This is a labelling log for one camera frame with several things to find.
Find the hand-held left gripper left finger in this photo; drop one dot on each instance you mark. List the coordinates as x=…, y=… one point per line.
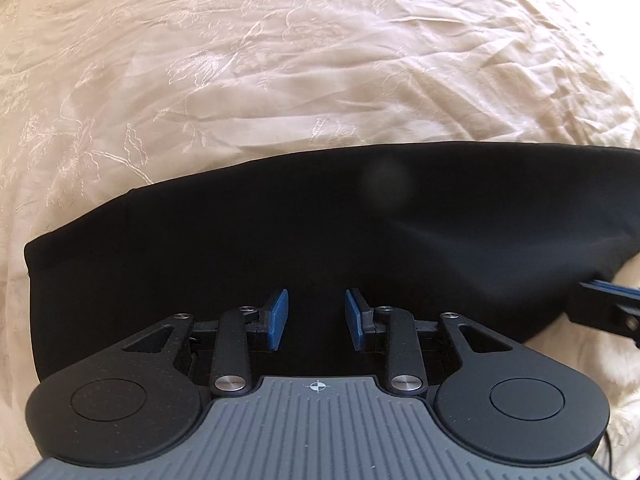
x=278, y=317

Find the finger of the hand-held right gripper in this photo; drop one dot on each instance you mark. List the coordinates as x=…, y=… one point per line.
x=600, y=305

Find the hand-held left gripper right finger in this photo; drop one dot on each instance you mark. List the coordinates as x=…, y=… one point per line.
x=356, y=319

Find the black pants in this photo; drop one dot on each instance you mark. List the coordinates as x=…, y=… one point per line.
x=320, y=230

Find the cream embroidered bedspread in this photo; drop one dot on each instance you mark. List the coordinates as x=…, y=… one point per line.
x=280, y=60

